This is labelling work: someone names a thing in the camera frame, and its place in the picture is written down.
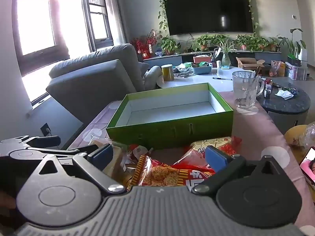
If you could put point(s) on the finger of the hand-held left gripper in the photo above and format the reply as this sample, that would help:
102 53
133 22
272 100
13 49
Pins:
81 149
44 141

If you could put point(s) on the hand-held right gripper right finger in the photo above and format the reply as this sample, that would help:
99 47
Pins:
216 158

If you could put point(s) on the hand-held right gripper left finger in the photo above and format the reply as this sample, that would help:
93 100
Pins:
101 156

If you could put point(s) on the beige cracker packet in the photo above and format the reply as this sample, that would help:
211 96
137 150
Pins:
118 157

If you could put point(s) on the red flatbread snack packet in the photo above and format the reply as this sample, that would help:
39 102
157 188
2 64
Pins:
196 150

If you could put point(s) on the red striped noodle snack packet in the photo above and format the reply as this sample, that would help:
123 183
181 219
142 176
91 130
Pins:
167 174

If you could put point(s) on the green cardboard box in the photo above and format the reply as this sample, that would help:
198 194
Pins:
172 127

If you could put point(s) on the pink dotted tablecloth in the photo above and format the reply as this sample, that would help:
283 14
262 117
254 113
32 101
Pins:
258 127

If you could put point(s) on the grey sofa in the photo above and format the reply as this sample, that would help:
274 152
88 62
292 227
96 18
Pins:
98 78

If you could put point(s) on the glass mug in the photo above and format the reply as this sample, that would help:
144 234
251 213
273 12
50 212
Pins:
246 91

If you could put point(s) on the black pen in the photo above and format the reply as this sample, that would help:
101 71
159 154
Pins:
221 78

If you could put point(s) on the white round table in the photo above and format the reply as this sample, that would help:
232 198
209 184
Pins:
196 80

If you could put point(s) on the small dark bottle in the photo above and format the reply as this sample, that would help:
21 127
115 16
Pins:
267 92

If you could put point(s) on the dark round table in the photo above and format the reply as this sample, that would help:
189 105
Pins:
283 105

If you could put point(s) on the blue plastic basin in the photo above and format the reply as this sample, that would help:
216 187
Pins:
201 69

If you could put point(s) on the smartphone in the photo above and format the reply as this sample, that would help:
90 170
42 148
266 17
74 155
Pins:
308 164

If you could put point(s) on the white tissue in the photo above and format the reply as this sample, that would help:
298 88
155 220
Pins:
283 94

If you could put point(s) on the pile of crumpled packets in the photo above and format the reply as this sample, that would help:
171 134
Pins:
183 70

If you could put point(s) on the grey cushion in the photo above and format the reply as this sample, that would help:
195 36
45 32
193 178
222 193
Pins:
151 75

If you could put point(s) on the clear plastic bag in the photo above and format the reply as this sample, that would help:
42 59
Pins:
308 132

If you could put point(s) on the yellow can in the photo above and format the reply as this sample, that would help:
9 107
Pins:
167 73

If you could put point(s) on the open cardboard box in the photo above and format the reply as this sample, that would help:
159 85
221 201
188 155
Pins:
248 64

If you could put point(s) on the pink box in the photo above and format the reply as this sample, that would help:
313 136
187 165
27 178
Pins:
201 59

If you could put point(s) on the spider plant in glass vase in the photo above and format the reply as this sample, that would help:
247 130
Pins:
226 54

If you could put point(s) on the orange plastic bag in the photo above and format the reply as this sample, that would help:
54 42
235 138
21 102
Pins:
276 68

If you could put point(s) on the grey television cabinet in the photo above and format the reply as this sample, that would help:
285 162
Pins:
172 59

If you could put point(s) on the clear storage box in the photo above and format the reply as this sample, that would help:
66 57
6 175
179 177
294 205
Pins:
296 73

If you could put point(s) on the large window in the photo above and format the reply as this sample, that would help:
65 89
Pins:
37 24

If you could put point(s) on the potted green plant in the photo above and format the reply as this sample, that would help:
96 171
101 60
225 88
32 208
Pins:
217 38
248 41
203 41
273 44
169 44

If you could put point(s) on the red flower decoration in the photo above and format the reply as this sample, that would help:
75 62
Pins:
147 41

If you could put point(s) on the green black box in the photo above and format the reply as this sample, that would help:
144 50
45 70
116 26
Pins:
294 60

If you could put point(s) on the narrow dark-framed window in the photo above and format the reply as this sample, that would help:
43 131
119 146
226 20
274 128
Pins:
97 17

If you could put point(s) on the tall leafy plant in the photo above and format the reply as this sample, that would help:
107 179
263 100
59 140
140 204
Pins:
292 44

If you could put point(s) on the sheer curtain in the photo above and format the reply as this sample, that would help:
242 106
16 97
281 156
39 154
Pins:
115 9

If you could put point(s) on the black television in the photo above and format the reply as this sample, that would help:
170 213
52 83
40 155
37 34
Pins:
209 9

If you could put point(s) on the wall socket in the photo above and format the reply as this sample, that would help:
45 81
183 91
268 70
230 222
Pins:
46 129

